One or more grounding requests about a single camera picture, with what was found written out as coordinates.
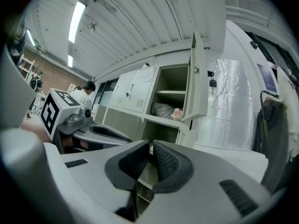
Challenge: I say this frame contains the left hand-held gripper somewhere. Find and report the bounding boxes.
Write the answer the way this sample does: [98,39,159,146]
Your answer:
[41,89,133,154]

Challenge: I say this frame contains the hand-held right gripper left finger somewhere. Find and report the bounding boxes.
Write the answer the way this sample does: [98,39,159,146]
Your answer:
[61,140,150,222]

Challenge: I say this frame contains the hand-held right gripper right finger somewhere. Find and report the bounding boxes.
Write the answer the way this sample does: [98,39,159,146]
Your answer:
[140,140,273,224]

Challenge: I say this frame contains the white metal locker cabinet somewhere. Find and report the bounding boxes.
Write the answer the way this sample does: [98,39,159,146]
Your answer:
[93,63,194,216]

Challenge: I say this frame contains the person's left forearm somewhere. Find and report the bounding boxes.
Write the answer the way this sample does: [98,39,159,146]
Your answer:
[21,122,51,141]

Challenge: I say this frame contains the person's left hand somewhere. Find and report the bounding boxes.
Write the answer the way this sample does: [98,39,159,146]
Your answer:
[63,136,90,152]

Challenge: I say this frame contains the white plastic bag in locker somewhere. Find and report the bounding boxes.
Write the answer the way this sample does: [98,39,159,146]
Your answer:
[150,102,175,120]

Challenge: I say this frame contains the white paper sheet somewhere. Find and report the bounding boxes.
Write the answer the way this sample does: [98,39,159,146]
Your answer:
[134,73,154,84]

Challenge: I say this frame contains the pink white item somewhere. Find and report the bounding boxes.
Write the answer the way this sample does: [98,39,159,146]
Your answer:
[171,108,184,121]

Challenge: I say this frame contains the clear plastic sheet curtain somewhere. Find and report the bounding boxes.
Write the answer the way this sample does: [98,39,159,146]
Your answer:
[193,58,269,183]

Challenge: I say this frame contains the dark grey hanging garment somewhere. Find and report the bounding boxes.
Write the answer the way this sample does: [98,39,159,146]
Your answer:
[253,98,292,195]

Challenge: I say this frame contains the white shelving rack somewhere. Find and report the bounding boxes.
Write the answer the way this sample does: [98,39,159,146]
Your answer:
[18,53,40,79]

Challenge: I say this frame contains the small ceiling-mounted fixture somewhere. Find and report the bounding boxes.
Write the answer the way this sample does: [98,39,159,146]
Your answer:
[86,21,99,32]

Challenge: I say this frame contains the long ceiling light tube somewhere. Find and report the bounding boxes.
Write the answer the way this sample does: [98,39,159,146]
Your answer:
[68,0,86,44]

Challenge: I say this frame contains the white hanging garment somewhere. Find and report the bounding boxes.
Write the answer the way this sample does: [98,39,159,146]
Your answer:
[276,65,299,164]

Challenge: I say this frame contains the black framed glass partition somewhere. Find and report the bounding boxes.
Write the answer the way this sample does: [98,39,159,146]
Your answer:
[244,31,299,84]

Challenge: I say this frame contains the black window frame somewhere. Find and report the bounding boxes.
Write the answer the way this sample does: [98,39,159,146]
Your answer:
[92,77,120,108]

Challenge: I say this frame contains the blue wall poster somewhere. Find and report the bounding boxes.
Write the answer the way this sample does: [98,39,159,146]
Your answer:
[256,63,278,92]

